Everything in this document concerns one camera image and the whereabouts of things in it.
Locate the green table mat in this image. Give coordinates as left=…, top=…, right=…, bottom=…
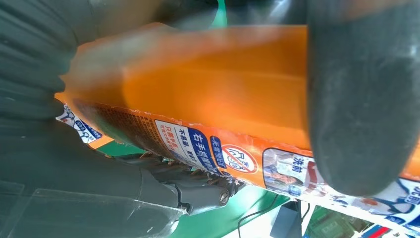
left=95, top=0, right=289, bottom=238

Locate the dark blue tablet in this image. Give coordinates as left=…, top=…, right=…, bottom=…
left=269, top=201, right=303, bottom=238

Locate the green crate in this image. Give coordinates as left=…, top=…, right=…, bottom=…
left=303, top=206, right=371, bottom=238

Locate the black tablet cable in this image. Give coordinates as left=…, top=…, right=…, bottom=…
left=237, top=194, right=279, bottom=238

